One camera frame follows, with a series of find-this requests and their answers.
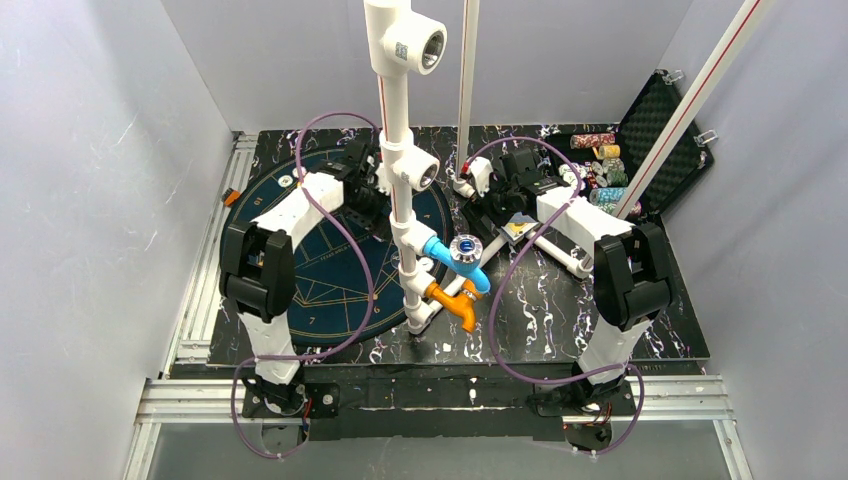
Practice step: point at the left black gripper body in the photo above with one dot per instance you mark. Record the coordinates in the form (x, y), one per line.
(365, 201)

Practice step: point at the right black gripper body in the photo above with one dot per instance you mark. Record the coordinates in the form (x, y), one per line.
(495, 201)

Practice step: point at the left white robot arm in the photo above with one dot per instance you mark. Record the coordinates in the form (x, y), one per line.
(257, 257)

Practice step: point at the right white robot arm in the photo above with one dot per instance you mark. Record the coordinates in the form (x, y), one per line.
(631, 269)

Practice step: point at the loose white chips pile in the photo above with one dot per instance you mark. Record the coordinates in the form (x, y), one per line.
(586, 174)

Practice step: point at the red chip row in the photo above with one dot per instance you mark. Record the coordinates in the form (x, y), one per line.
(592, 140)

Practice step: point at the light blue chip row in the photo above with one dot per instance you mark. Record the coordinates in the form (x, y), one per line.
(606, 195)

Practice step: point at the round blue poker mat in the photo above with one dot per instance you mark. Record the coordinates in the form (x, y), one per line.
(331, 289)

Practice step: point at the blue pipe valve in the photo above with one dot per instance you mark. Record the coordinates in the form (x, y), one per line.
(463, 256)

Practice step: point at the yellow chip stack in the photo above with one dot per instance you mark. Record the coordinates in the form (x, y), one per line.
(608, 151)

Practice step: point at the green chip stack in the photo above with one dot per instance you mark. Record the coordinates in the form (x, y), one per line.
(615, 172)

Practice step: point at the green pink chip row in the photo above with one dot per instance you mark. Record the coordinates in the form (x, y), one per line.
(635, 212)

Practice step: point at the orange pipe valve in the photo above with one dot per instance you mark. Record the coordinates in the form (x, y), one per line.
(460, 304)

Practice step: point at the orange black clamp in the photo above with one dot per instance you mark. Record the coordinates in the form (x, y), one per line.
(230, 196)

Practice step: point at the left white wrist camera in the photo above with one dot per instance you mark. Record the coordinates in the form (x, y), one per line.
(383, 183)

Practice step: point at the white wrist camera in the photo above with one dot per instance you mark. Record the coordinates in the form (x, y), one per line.
(479, 171)
(383, 183)

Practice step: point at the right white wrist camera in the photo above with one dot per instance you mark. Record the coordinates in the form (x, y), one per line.
(479, 171)

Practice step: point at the white PVC pipe frame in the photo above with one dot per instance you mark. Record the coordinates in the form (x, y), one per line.
(402, 41)

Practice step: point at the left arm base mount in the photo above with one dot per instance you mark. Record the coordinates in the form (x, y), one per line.
(299, 399)

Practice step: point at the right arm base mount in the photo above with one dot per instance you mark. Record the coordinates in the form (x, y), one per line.
(592, 406)

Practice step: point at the aluminium frame rail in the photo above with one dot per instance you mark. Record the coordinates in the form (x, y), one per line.
(435, 405)

